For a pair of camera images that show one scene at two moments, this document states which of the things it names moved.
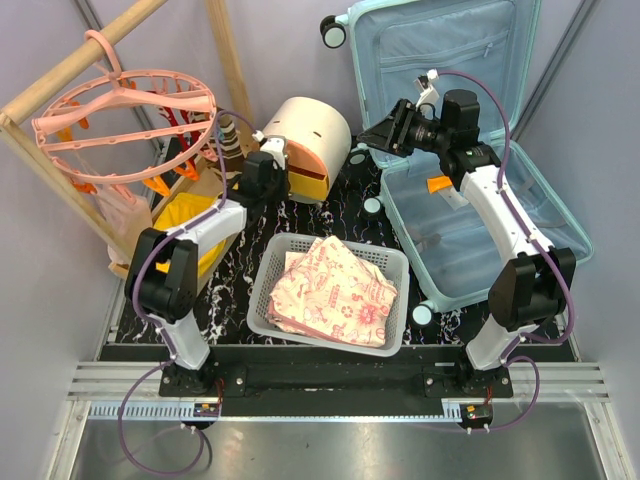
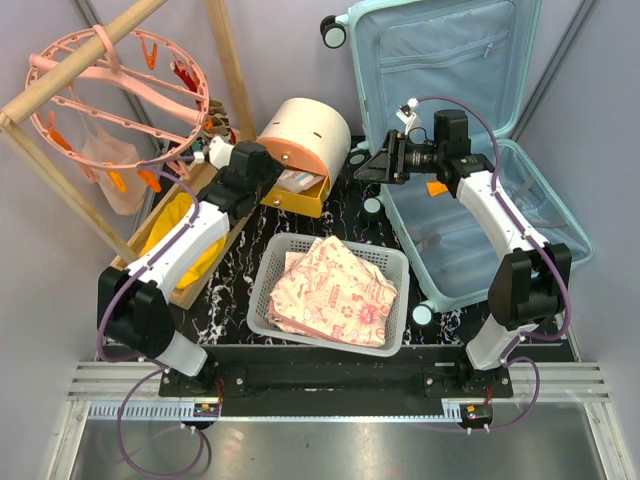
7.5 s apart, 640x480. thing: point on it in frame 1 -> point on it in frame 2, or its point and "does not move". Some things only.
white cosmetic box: [453, 198] -> [296, 181]
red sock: [186, 114] -> [185, 76]
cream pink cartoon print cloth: [328, 290] does not move
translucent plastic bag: [124, 213] -> [124, 188]
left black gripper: [282, 196] -> [272, 170]
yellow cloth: [176, 210] does not move
